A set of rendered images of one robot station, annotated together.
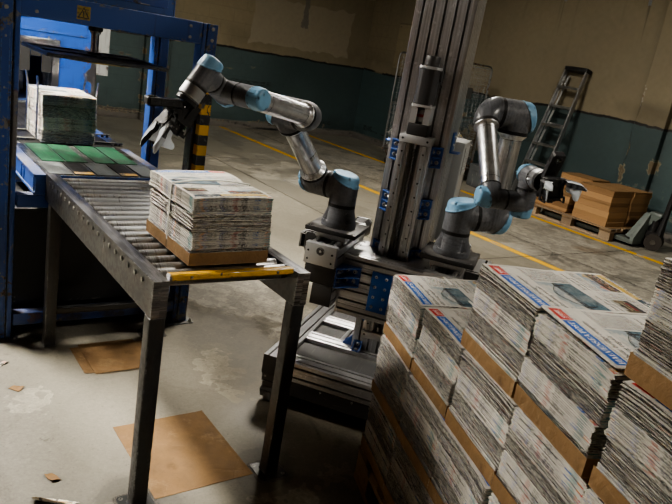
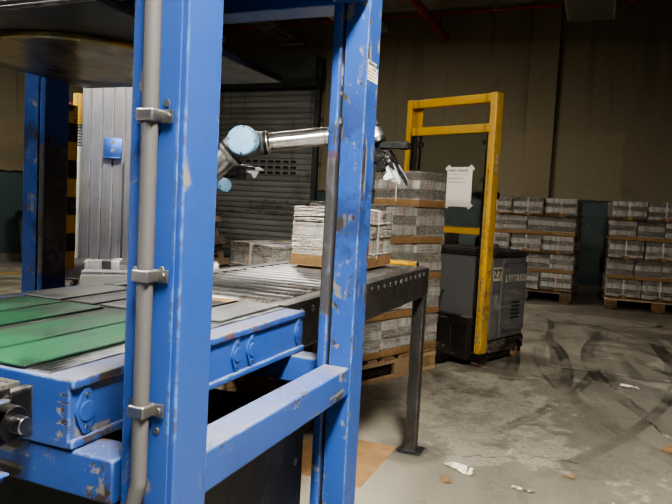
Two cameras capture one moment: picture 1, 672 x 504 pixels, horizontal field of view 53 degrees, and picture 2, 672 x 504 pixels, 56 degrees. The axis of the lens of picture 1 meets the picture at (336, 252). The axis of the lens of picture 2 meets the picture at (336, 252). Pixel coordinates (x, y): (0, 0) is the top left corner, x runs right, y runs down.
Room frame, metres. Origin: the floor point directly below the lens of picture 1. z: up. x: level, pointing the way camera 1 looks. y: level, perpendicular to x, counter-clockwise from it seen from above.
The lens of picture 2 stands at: (3.50, 2.65, 1.03)
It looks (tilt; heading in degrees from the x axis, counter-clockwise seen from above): 4 degrees down; 240
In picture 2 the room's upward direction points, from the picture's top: 3 degrees clockwise
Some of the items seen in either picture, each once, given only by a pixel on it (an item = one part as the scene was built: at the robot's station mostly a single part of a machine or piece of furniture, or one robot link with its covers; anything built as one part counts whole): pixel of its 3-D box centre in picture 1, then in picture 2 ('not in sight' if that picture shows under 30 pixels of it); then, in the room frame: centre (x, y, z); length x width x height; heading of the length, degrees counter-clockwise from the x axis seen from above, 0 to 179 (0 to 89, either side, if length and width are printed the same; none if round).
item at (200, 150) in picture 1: (201, 129); (62, 187); (3.30, 0.76, 1.05); 0.05 x 0.05 x 0.45; 38
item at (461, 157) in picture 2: not in sight; (449, 179); (0.58, -0.88, 1.27); 0.57 x 0.01 x 0.65; 106
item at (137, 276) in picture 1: (94, 232); (371, 297); (2.35, 0.90, 0.74); 1.34 x 0.05 x 0.12; 38
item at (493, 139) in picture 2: not in sight; (486, 224); (0.50, -0.56, 0.97); 0.09 x 0.09 x 1.75; 16
